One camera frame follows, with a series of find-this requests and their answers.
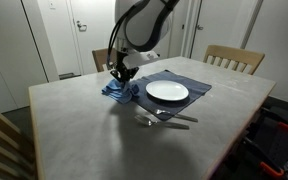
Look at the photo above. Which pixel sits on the white closet door panel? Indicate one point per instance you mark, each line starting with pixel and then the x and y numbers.
pixel 7 50

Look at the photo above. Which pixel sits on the white round plate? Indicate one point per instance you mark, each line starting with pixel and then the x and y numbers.
pixel 167 90

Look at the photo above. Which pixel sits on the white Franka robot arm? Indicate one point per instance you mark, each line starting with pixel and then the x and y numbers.
pixel 144 23

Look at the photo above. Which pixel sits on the silver fork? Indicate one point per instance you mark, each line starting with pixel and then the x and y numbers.
pixel 180 116

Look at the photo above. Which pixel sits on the silver spoon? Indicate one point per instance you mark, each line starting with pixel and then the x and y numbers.
pixel 164 124

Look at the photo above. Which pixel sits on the blue cloth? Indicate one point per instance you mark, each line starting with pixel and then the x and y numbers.
pixel 117 91

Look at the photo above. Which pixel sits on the light wooden slat-back chair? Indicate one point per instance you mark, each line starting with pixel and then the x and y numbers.
pixel 100 60
pixel 234 53
pixel 4 146

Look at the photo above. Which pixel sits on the small black door frame plate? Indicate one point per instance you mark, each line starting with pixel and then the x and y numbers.
pixel 183 26

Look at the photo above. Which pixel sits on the small white light switch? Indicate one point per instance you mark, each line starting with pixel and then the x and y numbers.
pixel 52 4

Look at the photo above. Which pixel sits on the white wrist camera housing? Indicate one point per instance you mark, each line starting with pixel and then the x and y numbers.
pixel 139 60

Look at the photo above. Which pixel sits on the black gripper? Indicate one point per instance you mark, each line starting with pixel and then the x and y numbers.
pixel 122 61

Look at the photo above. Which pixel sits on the orange and black bar clamp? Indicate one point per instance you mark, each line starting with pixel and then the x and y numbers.
pixel 270 168
pixel 285 126

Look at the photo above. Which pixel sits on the dark blue placemat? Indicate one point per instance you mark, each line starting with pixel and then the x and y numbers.
pixel 194 86

